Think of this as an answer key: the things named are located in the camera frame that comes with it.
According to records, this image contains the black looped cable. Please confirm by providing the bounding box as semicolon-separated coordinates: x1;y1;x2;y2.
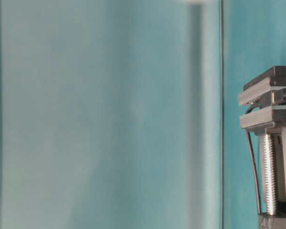
244;106;263;214

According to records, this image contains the black bench vise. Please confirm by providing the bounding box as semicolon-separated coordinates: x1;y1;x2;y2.
238;66;286;229

